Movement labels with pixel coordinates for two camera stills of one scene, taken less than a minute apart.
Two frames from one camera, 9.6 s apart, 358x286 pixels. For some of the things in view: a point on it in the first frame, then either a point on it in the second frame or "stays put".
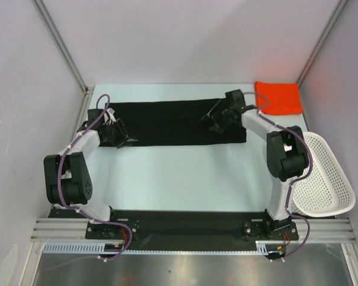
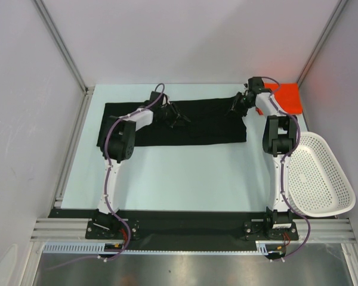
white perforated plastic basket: x=326 y=191 stays put
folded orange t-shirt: x=284 y=98 stays put
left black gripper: x=123 y=140 → x=175 y=114
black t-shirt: x=175 y=122 stays put
